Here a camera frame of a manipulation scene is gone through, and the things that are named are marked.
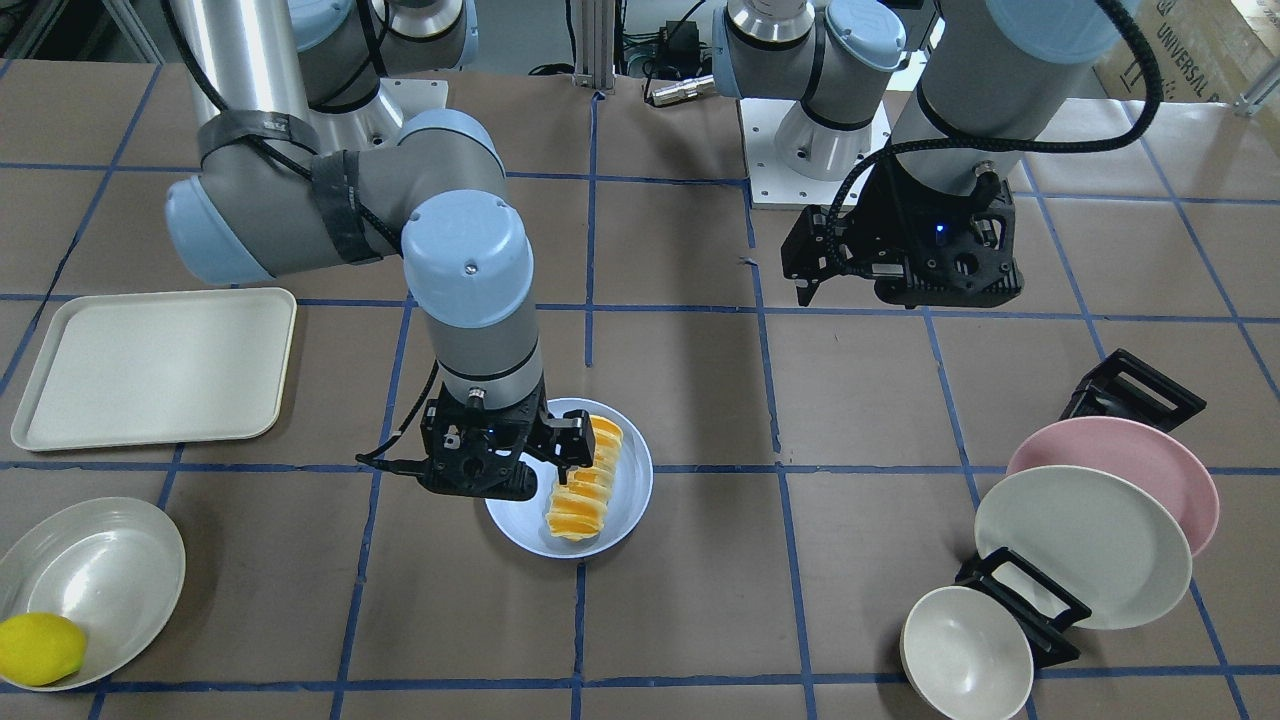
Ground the blue plate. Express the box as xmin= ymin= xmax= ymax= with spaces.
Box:
xmin=485 ymin=398 xmax=653 ymax=559

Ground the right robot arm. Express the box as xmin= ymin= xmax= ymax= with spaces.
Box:
xmin=161 ymin=1 xmax=595 ymax=501

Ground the white rectangular tray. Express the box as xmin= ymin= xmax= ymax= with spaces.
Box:
xmin=10 ymin=287 xmax=297 ymax=452

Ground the black dish rack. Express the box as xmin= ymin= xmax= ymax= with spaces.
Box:
xmin=957 ymin=348 xmax=1206 ymax=667

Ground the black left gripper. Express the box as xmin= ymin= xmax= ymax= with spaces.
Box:
xmin=780 ymin=160 xmax=1024 ymax=309

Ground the cream white plate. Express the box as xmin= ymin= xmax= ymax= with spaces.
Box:
xmin=974 ymin=465 xmax=1192 ymax=630

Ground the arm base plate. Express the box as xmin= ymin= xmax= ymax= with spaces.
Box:
xmin=370 ymin=78 xmax=449 ymax=138
xmin=739 ymin=99 xmax=890 ymax=210

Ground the aluminium frame post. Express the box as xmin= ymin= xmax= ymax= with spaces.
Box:
xmin=570 ymin=1 xmax=622 ymax=95

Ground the cardboard box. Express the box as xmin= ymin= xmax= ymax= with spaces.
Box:
xmin=1135 ymin=1 xmax=1279 ymax=102

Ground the silver cylindrical connector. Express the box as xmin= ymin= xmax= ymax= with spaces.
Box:
xmin=645 ymin=76 xmax=719 ymax=108

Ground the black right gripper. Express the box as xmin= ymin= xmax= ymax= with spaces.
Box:
xmin=419 ymin=386 xmax=595 ymax=501

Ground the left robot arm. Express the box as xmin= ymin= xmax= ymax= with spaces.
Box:
xmin=712 ymin=1 xmax=1165 ymax=309

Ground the white shallow bowl plate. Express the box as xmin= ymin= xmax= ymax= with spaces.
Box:
xmin=1 ymin=497 xmax=186 ymax=692

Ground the yellow lemon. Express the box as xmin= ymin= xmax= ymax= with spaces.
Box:
xmin=1 ymin=612 xmax=88 ymax=687

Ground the orange striped bread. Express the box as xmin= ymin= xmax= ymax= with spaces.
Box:
xmin=545 ymin=416 xmax=625 ymax=542

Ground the small white bowl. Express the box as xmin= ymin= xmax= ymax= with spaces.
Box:
xmin=899 ymin=585 xmax=1034 ymax=719

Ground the pink plate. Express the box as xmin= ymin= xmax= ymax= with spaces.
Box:
xmin=1006 ymin=416 xmax=1221 ymax=557

